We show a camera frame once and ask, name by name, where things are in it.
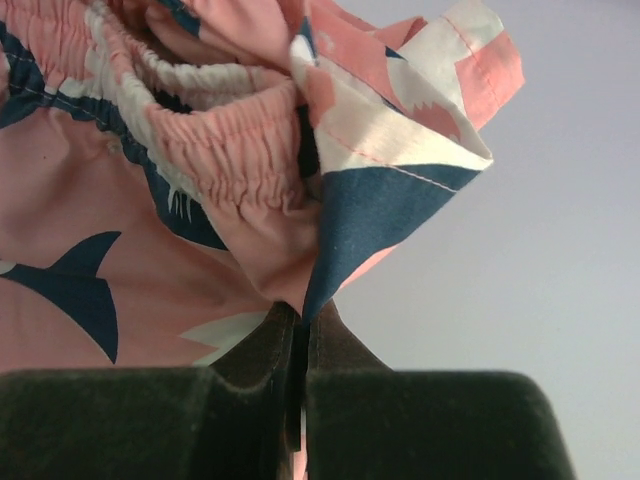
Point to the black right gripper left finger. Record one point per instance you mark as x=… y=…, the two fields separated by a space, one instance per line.
x=234 y=419

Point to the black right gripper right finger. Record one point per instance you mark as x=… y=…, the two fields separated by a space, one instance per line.
x=367 y=421

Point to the pink patterned garment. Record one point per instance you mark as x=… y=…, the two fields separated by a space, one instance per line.
x=170 y=169

